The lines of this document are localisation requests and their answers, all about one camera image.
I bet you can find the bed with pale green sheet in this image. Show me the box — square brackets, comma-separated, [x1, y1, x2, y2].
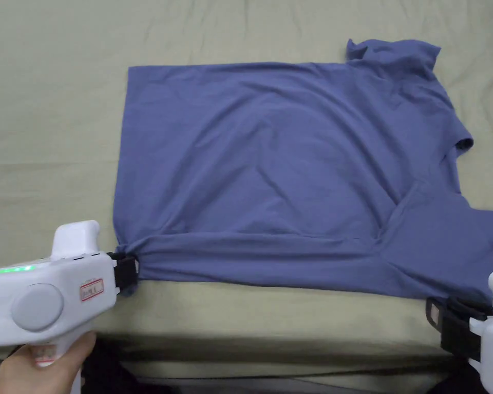
[0, 0, 493, 380]

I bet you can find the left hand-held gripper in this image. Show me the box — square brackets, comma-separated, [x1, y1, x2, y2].
[0, 220, 141, 368]

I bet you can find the dark blue shirt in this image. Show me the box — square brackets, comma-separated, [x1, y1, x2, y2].
[112, 38, 493, 302]

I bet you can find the person's left hand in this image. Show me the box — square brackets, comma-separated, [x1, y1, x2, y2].
[0, 331, 98, 394]

